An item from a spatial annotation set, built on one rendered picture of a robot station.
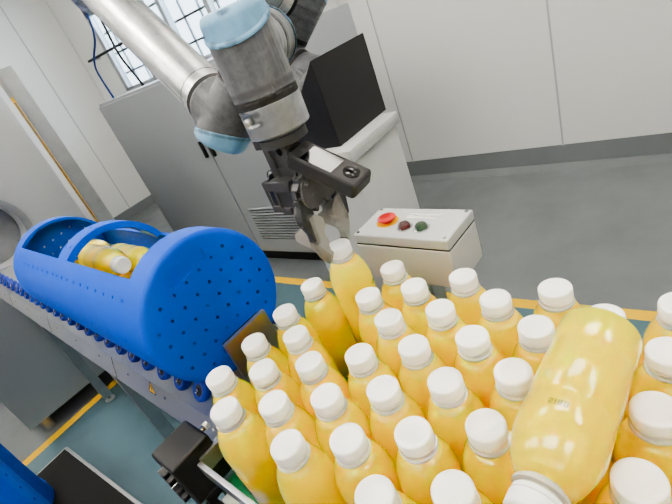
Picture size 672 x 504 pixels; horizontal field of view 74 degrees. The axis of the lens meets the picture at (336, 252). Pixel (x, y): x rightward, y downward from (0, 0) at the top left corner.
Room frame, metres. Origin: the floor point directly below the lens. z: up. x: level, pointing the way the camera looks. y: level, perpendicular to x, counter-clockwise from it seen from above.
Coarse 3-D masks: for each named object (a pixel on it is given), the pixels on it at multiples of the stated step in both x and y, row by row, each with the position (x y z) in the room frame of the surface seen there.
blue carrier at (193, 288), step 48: (48, 240) 1.38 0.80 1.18; (144, 240) 1.23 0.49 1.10; (192, 240) 0.73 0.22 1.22; (240, 240) 0.79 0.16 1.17; (48, 288) 1.03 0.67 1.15; (96, 288) 0.80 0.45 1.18; (144, 288) 0.67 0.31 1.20; (192, 288) 0.70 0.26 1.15; (240, 288) 0.76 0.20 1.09; (144, 336) 0.64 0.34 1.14; (192, 336) 0.68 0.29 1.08
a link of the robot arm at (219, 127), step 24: (72, 0) 1.12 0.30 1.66; (96, 0) 1.04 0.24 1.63; (120, 0) 1.01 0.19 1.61; (120, 24) 0.98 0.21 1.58; (144, 24) 0.94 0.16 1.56; (144, 48) 0.91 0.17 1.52; (168, 48) 0.88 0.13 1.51; (192, 48) 0.89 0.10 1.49; (168, 72) 0.85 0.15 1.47; (192, 72) 0.82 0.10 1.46; (216, 72) 0.82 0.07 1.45; (192, 96) 0.79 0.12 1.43; (216, 96) 0.75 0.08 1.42; (216, 120) 0.75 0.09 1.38; (240, 120) 0.74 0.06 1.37; (216, 144) 0.75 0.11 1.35; (240, 144) 0.76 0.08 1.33
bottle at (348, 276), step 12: (336, 264) 0.62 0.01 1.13; (348, 264) 0.61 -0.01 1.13; (360, 264) 0.61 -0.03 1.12; (336, 276) 0.61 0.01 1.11; (348, 276) 0.60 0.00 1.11; (360, 276) 0.60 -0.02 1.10; (372, 276) 0.62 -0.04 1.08; (336, 288) 0.61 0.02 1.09; (348, 288) 0.60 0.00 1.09; (360, 288) 0.60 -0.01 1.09; (348, 300) 0.60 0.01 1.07; (348, 312) 0.61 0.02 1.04; (348, 324) 0.63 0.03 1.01
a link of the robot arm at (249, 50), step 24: (240, 0) 0.62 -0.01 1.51; (264, 0) 0.64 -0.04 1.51; (216, 24) 0.61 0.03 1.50; (240, 24) 0.60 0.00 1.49; (264, 24) 0.61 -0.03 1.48; (216, 48) 0.61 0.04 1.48; (240, 48) 0.60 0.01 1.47; (264, 48) 0.61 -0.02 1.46; (240, 72) 0.61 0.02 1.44; (264, 72) 0.60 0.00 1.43; (288, 72) 0.62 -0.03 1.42; (240, 96) 0.61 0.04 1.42; (264, 96) 0.60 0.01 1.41
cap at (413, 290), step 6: (408, 282) 0.55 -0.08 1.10; (414, 282) 0.54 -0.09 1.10; (420, 282) 0.54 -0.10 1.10; (402, 288) 0.54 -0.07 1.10; (408, 288) 0.53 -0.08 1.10; (414, 288) 0.53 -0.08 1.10; (420, 288) 0.52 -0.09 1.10; (426, 288) 0.52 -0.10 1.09; (402, 294) 0.53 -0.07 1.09; (408, 294) 0.52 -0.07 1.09; (414, 294) 0.52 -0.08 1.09; (420, 294) 0.52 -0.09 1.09; (426, 294) 0.52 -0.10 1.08; (408, 300) 0.52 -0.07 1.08; (414, 300) 0.52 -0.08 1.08; (420, 300) 0.52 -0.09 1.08
